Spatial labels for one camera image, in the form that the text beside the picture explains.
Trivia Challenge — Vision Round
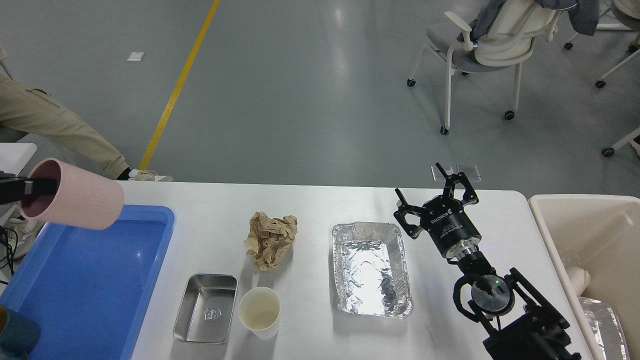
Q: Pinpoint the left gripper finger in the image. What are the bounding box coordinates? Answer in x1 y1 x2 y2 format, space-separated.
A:
0 172 57 205

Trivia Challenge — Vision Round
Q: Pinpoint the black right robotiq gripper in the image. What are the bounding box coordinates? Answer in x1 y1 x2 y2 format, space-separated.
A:
393 162 483 259

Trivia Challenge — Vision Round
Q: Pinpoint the pink mug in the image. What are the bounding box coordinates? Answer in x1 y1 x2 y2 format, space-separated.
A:
19 158 125 230

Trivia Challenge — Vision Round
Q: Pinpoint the stainless steel rectangular dish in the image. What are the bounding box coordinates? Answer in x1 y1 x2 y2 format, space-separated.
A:
173 273 238 344

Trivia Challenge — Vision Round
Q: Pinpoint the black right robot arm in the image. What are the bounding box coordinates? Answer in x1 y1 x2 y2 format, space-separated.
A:
393 163 582 360

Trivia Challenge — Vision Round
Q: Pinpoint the white side table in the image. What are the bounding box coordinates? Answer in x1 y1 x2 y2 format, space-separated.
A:
0 142 37 175

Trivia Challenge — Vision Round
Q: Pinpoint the person in beige trousers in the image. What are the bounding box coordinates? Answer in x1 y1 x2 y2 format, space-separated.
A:
0 76 173 182

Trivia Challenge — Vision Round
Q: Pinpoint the aluminium foil tray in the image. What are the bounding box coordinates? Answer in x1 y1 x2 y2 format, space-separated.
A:
331 221 413 319

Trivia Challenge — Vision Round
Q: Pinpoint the blue plastic tray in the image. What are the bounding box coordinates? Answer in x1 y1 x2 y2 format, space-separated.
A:
1 205 175 360

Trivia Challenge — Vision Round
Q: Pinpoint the teal object at corner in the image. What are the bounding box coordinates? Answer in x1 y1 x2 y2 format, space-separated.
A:
0 305 41 360

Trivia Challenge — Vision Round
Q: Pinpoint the white paper cup in bin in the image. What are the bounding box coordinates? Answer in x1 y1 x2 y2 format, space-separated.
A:
565 266 592 297

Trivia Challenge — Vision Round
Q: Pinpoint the beige plastic bin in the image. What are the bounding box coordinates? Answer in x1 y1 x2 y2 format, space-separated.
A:
529 194 640 360

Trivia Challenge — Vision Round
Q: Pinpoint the crumpled brown paper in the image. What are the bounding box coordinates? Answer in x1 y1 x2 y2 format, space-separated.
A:
243 211 298 272

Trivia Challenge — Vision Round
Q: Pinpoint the white office chair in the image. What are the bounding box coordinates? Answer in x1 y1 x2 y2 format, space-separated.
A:
406 0 566 136

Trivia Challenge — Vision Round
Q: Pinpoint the foil tray in bin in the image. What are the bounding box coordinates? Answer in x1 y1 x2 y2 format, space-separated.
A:
578 296 630 360

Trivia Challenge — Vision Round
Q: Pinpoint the grey jacket on chair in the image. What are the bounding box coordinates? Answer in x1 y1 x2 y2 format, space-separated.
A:
457 0 600 42

